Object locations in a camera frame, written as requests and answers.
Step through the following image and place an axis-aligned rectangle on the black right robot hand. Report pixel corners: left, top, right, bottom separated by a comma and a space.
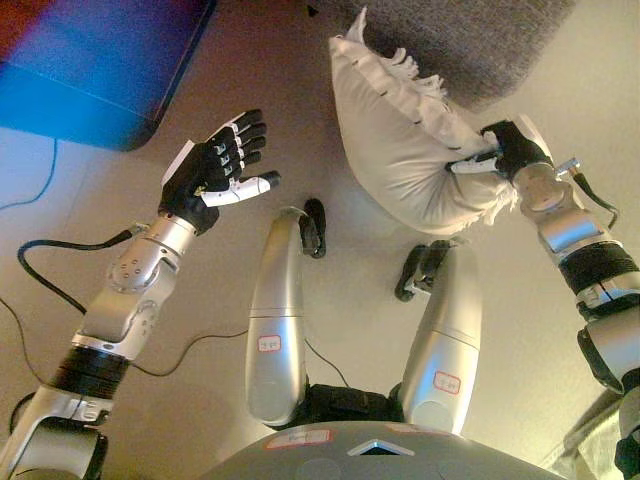
449, 118, 555, 185

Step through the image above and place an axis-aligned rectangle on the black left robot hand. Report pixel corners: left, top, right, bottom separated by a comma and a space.
157, 108, 282, 237

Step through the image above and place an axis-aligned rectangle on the white fringed pillow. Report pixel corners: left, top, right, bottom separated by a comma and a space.
327, 6, 524, 237

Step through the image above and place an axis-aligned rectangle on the grey fabric tub armchair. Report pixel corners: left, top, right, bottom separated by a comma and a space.
344, 0, 577, 110

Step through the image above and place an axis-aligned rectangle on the dark wooden table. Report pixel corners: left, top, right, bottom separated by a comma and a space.
0, 0, 220, 153

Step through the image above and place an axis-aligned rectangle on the silver right robot leg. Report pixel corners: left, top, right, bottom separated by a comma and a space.
395, 238, 485, 435

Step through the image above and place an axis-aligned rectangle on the grey robot torso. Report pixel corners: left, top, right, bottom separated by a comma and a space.
198, 382, 569, 480

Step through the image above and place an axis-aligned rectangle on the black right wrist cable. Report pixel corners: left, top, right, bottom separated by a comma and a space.
553, 156, 621, 232

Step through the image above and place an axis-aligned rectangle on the thin blue floor cable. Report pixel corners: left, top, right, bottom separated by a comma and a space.
0, 138, 59, 210

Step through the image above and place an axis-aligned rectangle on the thin dark floor cable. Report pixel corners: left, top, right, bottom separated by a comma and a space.
0, 298, 346, 389

